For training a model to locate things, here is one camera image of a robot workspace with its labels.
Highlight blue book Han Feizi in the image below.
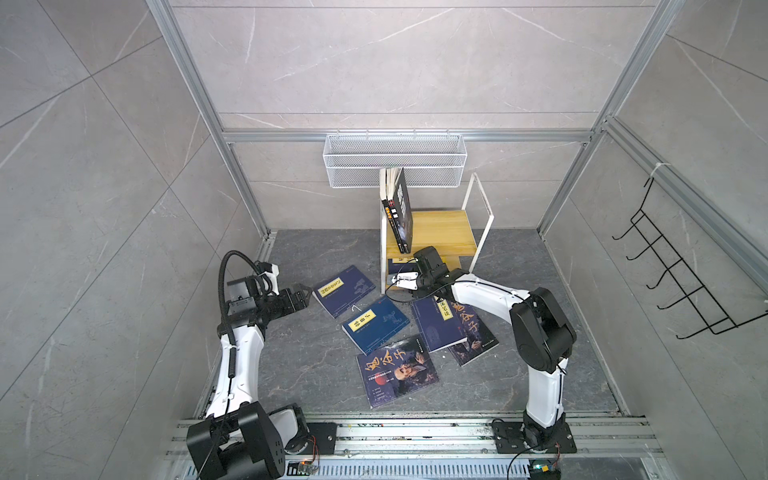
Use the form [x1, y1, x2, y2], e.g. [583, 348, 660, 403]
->
[342, 296, 410, 355]

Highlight black wolf book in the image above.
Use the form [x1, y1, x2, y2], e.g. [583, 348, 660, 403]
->
[389, 167, 413, 254]

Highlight navy book Yi Jing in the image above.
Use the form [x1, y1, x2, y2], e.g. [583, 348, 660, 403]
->
[387, 258, 418, 276]

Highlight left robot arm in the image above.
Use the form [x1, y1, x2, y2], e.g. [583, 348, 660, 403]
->
[186, 273, 312, 479]

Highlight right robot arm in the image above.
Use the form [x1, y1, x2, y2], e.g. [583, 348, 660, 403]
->
[404, 246, 577, 451]

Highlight navy book yellow label far-left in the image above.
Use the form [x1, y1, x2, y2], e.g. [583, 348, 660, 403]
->
[313, 265, 375, 318]

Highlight navy book Mengxi label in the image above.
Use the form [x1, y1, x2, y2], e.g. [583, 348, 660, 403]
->
[411, 297, 467, 353]

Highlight white wooden two-tier shelf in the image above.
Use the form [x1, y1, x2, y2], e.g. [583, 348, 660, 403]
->
[379, 172, 495, 293]

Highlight purple Guiguzi book right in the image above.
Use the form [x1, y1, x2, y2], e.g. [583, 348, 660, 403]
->
[448, 302, 499, 366]

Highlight purple guiguzi book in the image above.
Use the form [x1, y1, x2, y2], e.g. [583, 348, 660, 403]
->
[448, 302, 499, 366]
[357, 335, 439, 409]

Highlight black book on shelf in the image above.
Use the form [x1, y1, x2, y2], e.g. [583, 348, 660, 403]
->
[379, 168, 400, 245]

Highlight purple Guiguzi book front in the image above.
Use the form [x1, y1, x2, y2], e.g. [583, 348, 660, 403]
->
[357, 335, 439, 409]

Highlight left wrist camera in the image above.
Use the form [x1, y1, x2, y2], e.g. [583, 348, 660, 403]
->
[254, 262, 279, 295]

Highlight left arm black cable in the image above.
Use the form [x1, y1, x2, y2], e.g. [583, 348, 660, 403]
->
[215, 250, 265, 379]

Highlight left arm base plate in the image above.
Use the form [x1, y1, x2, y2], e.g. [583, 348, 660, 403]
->
[284, 422, 338, 455]

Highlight white wire mesh basket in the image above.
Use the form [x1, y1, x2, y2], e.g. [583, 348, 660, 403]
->
[322, 133, 468, 189]

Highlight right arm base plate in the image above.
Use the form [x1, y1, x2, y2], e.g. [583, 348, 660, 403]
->
[490, 417, 577, 454]

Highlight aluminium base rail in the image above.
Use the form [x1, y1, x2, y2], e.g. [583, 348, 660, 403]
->
[163, 411, 667, 480]

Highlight black wire hook rack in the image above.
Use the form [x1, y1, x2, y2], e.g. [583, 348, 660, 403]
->
[611, 178, 767, 340]

